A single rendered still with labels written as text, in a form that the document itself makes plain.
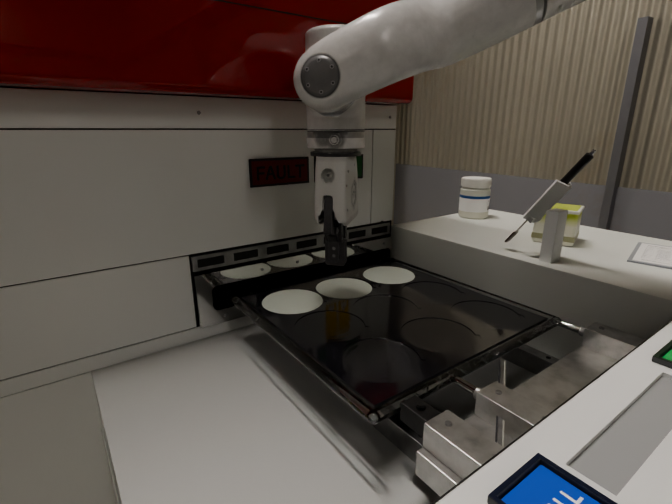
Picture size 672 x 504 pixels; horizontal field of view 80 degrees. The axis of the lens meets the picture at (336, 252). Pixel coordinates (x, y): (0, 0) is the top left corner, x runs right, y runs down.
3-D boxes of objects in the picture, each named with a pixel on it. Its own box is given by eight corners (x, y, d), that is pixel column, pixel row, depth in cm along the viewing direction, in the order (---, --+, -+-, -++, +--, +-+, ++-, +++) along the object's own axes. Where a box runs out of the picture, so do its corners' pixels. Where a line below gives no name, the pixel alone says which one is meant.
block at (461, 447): (421, 446, 39) (423, 420, 38) (445, 431, 40) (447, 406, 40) (496, 507, 32) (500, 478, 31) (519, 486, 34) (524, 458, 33)
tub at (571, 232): (529, 241, 77) (534, 206, 75) (537, 233, 83) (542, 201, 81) (573, 248, 73) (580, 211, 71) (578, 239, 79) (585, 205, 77)
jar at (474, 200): (451, 215, 100) (455, 177, 98) (469, 212, 104) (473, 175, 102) (476, 220, 95) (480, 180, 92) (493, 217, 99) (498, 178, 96)
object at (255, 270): (197, 325, 70) (192, 273, 67) (386, 274, 94) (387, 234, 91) (201, 328, 68) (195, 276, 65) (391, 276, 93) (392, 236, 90)
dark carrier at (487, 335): (240, 300, 68) (240, 297, 68) (390, 262, 87) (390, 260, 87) (374, 410, 41) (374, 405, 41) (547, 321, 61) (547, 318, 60)
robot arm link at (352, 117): (361, 130, 53) (367, 130, 62) (363, 17, 49) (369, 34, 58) (299, 130, 54) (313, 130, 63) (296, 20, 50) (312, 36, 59)
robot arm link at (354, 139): (358, 130, 53) (358, 154, 54) (368, 130, 61) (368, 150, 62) (298, 130, 55) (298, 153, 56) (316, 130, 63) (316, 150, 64)
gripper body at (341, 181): (354, 147, 53) (353, 229, 57) (366, 144, 63) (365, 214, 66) (300, 146, 55) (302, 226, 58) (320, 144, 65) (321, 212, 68)
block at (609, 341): (580, 345, 57) (584, 326, 56) (591, 338, 58) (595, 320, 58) (648, 372, 50) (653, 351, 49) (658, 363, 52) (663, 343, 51)
